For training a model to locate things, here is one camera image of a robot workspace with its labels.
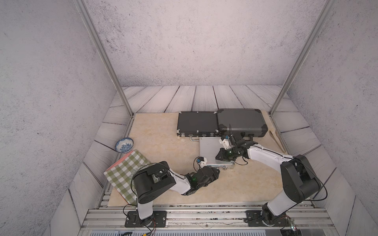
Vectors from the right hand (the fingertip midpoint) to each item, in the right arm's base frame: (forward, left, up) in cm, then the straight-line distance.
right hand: (217, 159), depth 88 cm
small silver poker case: (+8, +5, 0) cm, 9 cm away
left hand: (-8, -3, -1) cm, 9 cm away
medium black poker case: (+29, +13, -1) cm, 31 cm away
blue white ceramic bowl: (+11, +61, -2) cm, 62 cm away
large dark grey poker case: (+30, -24, +1) cm, 38 cm away
